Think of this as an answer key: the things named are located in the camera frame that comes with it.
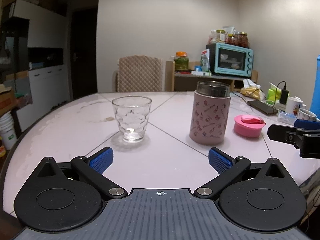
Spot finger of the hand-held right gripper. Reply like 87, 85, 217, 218
267, 124, 320, 159
294, 119, 320, 130

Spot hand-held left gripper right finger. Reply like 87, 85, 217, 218
193, 147, 291, 201

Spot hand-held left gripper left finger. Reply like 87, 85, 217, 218
32, 147, 128, 201

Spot pink bottle cap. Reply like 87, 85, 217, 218
233, 114, 266, 138

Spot pink printed steel bottle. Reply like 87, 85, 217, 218
188, 80, 232, 146

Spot clear dimpled glass cup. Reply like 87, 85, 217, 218
111, 96, 153, 143

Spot blue water bottle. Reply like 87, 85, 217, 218
310, 54, 320, 119

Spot short white printed mug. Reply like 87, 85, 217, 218
297, 109, 318, 121

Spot clear blue plastic pack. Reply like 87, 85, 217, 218
277, 111, 298, 126

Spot tall white printed mug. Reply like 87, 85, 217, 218
286, 96, 307, 117

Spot black smartphone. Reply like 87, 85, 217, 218
247, 100, 278, 116

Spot black charger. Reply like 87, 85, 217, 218
279, 87, 289, 105

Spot green tissue pack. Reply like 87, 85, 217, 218
267, 87, 283, 103

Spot yellow tissue pack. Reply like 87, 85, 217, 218
240, 78, 265, 101

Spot teal toaster oven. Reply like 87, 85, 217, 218
206, 42, 254, 78

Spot beige quilted chair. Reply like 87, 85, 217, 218
116, 55, 163, 92

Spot white black cabinet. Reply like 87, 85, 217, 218
0, 0, 68, 132

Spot large red-filled glass jar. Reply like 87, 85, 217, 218
237, 32, 249, 49

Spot white green food package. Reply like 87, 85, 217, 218
200, 50, 210, 72

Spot green jar with orange lid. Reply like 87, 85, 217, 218
174, 51, 189, 71

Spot dark door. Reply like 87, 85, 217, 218
71, 7, 98, 99

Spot cardboard box with red print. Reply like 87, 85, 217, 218
0, 84, 16, 117

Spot pale-filled glass jar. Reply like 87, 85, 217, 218
209, 29, 226, 44

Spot black cable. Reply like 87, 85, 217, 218
231, 81, 288, 105

